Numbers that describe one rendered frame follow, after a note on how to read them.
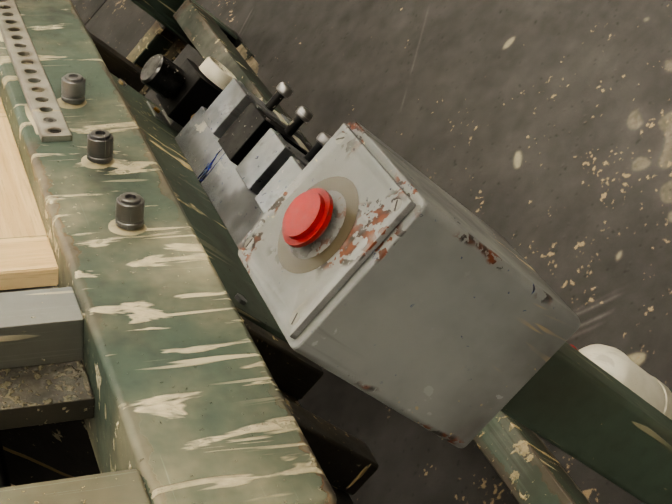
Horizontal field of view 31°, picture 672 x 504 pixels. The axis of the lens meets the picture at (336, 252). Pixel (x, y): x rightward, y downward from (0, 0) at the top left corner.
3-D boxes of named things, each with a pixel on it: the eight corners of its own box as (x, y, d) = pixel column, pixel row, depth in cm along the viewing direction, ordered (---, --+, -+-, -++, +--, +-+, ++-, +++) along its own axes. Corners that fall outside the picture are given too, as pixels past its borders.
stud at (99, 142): (115, 166, 117) (116, 137, 115) (89, 167, 116) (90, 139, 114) (109, 154, 118) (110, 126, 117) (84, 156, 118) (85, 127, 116)
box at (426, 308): (593, 330, 80) (421, 198, 69) (470, 458, 82) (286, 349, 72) (508, 240, 89) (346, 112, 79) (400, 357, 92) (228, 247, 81)
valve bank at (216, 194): (514, 306, 111) (340, 177, 97) (410, 417, 114) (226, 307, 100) (325, 90, 151) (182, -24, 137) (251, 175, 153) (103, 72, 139)
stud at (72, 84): (87, 106, 128) (87, 80, 126) (63, 107, 127) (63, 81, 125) (82, 97, 130) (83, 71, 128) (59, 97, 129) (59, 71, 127)
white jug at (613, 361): (692, 412, 161) (611, 350, 149) (640, 464, 162) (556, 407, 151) (650, 368, 169) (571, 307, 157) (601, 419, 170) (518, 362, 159)
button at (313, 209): (357, 221, 74) (334, 204, 72) (314, 269, 74) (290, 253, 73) (334, 190, 77) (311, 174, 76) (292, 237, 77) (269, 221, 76)
